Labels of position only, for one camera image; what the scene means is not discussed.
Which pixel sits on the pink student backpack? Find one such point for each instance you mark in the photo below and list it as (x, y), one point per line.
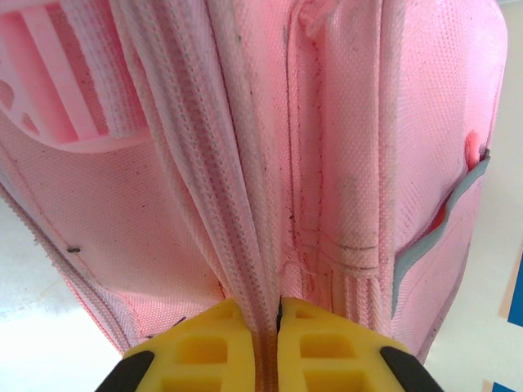
(347, 143)

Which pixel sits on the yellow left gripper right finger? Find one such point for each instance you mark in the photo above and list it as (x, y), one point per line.
(327, 351)

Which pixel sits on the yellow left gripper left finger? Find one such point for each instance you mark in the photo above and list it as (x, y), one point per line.
(204, 351)

